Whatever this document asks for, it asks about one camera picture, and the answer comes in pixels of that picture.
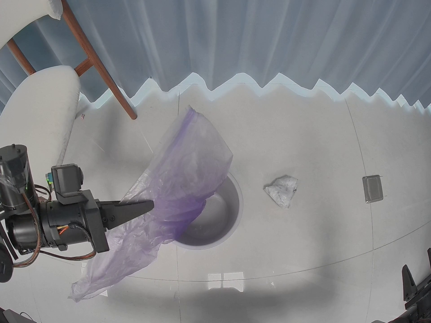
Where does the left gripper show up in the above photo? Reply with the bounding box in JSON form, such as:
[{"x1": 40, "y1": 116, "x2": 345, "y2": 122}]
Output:
[{"x1": 40, "y1": 190, "x2": 155, "y2": 253}]

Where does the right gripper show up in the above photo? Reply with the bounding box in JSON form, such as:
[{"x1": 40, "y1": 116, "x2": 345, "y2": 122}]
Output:
[{"x1": 402, "y1": 248, "x2": 431, "y2": 319}]

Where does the purple plastic bag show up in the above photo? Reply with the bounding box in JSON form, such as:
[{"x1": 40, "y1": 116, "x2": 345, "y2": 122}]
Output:
[{"x1": 68, "y1": 106, "x2": 234, "y2": 303}]

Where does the white trash bin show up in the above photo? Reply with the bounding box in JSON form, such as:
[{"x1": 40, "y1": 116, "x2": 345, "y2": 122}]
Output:
[{"x1": 174, "y1": 172, "x2": 244, "y2": 250}]

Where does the white paper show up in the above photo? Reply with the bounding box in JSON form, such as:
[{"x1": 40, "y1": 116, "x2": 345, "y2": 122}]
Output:
[{"x1": 264, "y1": 176, "x2": 299, "y2": 209}]

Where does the white padded wooden chair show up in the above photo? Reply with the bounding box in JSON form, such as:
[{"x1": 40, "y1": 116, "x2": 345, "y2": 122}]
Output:
[{"x1": 0, "y1": 0, "x2": 138, "y2": 168}]

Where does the white curtain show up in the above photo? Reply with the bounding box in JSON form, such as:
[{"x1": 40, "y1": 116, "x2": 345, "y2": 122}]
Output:
[{"x1": 0, "y1": 0, "x2": 431, "y2": 114}]

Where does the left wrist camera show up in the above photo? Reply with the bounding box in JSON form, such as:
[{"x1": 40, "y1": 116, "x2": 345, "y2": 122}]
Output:
[{"x1": 45, "y1": 164, "x2": 94, "y2": 205}]

